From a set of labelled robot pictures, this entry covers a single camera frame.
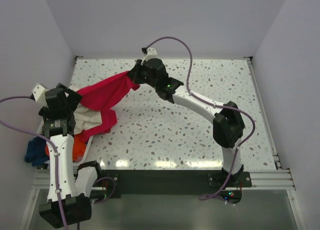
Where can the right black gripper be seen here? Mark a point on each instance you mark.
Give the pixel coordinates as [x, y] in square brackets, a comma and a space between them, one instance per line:
[136, 73]

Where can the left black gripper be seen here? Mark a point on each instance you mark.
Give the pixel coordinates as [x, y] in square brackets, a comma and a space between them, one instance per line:
[72, 97]

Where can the magenta t shirt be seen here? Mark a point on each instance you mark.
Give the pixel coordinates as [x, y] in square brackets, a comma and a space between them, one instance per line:
[102, 97]

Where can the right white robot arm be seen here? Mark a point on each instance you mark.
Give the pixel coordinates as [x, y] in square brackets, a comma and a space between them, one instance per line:
[228, 125]

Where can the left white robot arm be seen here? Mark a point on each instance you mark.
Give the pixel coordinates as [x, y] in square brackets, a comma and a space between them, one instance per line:
[68, 199]

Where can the cream t shirt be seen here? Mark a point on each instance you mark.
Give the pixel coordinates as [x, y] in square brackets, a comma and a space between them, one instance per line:
[86, 119]

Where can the orange t shirt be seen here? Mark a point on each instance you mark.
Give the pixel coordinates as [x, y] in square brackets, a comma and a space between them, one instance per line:
[79, 144]

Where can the blue t shirt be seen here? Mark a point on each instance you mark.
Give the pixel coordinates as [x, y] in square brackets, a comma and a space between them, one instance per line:
[36, 152]

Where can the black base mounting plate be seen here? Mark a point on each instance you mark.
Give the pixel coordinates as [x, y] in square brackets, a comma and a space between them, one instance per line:
[158, 182]

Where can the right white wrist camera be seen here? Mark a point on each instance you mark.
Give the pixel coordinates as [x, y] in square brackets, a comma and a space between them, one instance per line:
[149, 53]

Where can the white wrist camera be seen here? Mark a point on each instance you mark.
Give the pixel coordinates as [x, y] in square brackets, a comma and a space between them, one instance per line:
[38, 94]
[149, 53]

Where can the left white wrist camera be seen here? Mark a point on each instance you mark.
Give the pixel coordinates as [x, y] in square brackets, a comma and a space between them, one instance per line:
[38, 94]

